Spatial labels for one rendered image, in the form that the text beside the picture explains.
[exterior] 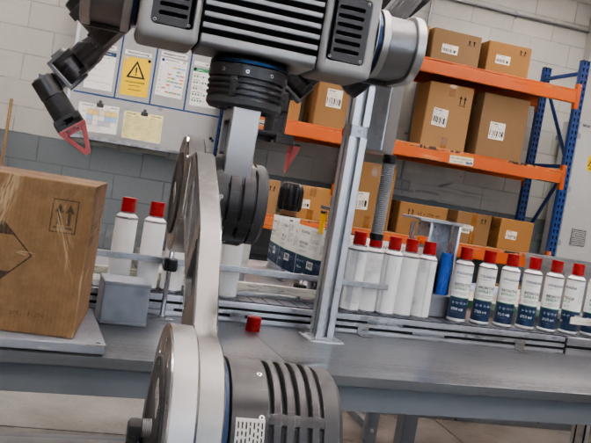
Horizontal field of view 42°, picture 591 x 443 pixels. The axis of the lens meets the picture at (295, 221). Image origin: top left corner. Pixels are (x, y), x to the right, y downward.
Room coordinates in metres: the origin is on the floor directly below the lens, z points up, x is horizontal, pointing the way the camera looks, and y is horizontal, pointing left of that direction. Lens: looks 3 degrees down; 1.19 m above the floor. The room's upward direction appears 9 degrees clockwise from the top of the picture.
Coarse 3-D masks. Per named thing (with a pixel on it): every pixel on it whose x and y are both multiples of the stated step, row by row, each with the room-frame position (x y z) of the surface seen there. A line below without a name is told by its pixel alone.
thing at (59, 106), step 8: (56, 96) 1.81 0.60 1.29; (64, 96) 1.83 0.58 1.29; (48, 104) 1.81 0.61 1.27; (56, 104) 1.81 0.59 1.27; (64, 104) 1.82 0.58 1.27; (48, 112) 1.83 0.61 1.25; (56, 112) 1.82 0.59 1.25; (64, 112) 1.82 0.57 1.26; (72, 112) 1.83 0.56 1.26; (56, 120) 1.82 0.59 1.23; (64, 120) 1.84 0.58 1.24; (72, 120) 1.85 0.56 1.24
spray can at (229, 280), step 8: (224, 248) 1.85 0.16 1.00; (232, 248) 1.84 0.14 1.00; (240, 248) 1.85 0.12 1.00; (224, 256) 1.85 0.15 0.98; (232, 256) 1.84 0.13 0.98; (240, 256) 1.86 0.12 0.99; (224, 264) 1.85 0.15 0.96; (232, 264) 1.84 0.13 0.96; (240, 264) 1.86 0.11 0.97; (224, 272) 1.85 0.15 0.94; (232, 272) 1.85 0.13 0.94; (224, 280) 1.84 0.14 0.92; (232, 280) 1.85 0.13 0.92; (224, 288) 1.84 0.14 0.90; (232, 288) 1.85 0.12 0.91; (224, 296) 1.84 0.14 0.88; (232, 296) 1.85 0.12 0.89
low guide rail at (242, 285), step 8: (96, 272) 1.80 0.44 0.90; (104, 272) 1.81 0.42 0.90; (160, 272) 1.85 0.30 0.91; (240, 288) 1.92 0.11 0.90; (248, 288) 1.93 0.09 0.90; (256, 288) 1.93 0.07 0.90; (264, 288) 1.94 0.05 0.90; (272, 288) 1.95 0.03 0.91; (280, 288) 1.95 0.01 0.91; (288, 288) 1.96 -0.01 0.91; (296, 288) 1.97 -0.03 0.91; (304, 288) 1.99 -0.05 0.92; (304, 296) 1.98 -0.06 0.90; (312, 296) 1.99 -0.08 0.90
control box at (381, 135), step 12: (384, 96) 1.79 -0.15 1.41; (396, 96) 1.85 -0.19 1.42; (372, 108) 1.80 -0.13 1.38; (384, 108) 1.79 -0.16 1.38; (396, 108) 1.88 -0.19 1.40; (372, 120) 1.80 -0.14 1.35; (384, 120) 1.79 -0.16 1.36; (396, 120) 1.91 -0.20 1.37; (372, 132) 1.80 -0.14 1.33; (384, 132) 1.79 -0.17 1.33; (396, 132) 1.94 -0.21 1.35; (372, 144) 1.80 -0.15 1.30; (384, 144) 1.81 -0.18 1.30
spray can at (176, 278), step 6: (168, 252) 1.80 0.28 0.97; (174, 252) 1.80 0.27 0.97; (180, 258) 1.80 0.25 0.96; (162, 270) 1.81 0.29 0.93; (180, 270) 1.81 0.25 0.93; (162, 276) 1.81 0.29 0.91; (174, 276) 1.80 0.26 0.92; (180, 276) 1.81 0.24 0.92; (162, 282) 1.80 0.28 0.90; (174, 282) 1.80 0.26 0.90; (180, 282) 1.81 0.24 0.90; (162, 288) 1.80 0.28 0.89; (174, 288) 1.80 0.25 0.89; (180, 288) 1.82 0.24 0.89
